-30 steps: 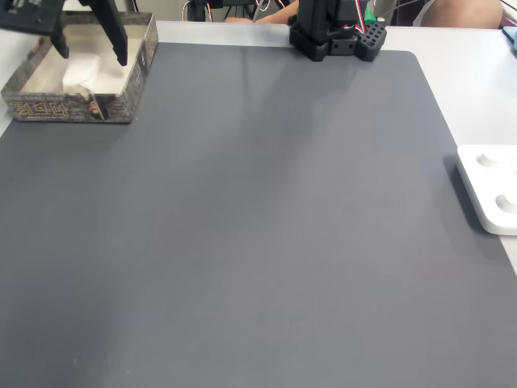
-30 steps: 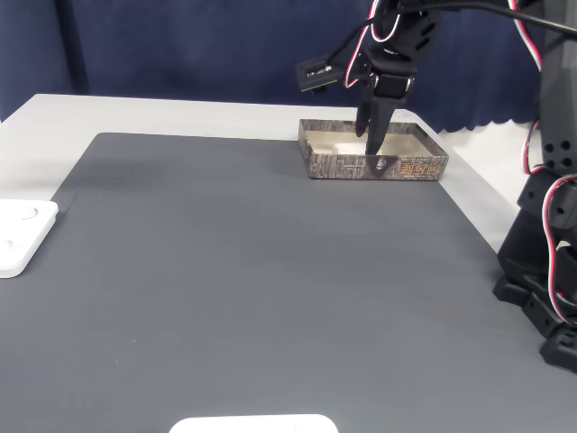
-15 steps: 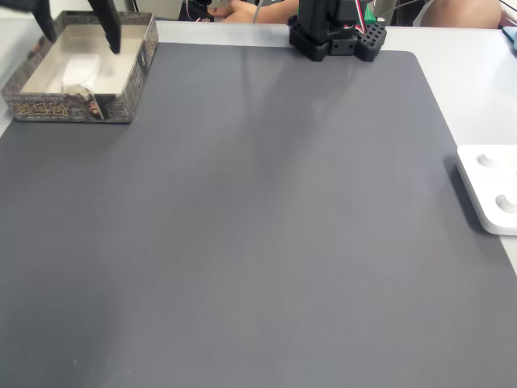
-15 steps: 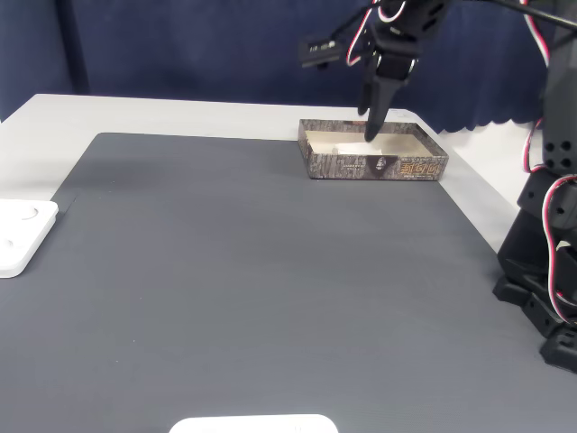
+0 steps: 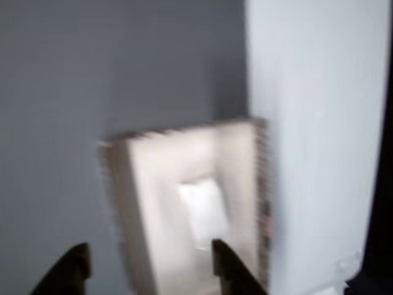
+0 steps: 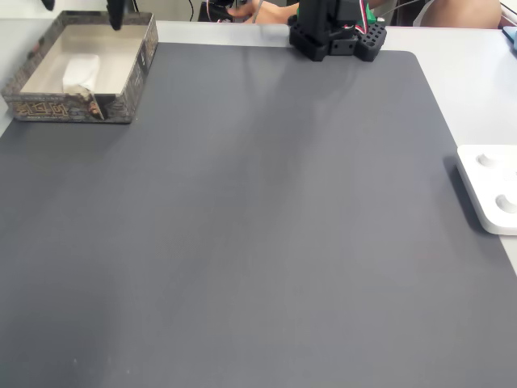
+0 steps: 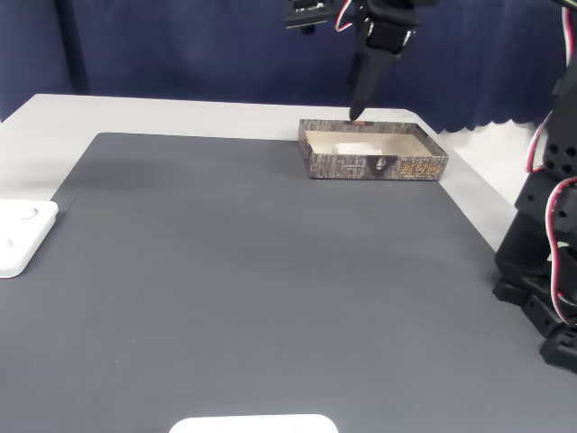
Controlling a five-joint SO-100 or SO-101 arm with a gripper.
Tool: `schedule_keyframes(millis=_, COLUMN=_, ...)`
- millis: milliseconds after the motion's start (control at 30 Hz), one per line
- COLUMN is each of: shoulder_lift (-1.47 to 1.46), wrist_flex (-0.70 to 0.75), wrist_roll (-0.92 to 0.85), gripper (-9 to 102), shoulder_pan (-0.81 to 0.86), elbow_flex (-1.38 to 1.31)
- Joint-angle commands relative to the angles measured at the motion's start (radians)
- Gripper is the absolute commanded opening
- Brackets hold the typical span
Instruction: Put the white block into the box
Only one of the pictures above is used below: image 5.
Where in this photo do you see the white block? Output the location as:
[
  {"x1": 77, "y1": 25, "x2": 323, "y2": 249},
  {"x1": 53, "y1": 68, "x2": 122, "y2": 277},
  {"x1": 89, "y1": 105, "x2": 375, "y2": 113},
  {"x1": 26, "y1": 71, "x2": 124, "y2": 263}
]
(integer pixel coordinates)
[{"x1": 176, "y1": 178, "x2": 231, "y2": 250}]

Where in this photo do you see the patterned cardboard box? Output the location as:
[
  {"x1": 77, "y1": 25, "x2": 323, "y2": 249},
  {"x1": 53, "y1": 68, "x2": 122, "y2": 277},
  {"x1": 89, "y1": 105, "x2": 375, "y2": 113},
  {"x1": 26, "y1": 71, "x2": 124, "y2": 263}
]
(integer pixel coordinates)
[{"x1": 96, "y1": 117, "x2": 273, "y2": 295}]

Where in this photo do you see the grey table mat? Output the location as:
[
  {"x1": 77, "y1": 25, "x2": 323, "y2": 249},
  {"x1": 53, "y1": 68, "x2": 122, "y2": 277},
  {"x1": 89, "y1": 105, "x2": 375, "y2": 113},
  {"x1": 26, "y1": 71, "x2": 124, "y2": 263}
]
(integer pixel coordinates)
[{"x1": 0, "y1": 0, "x2": 250, "y2": 295}]

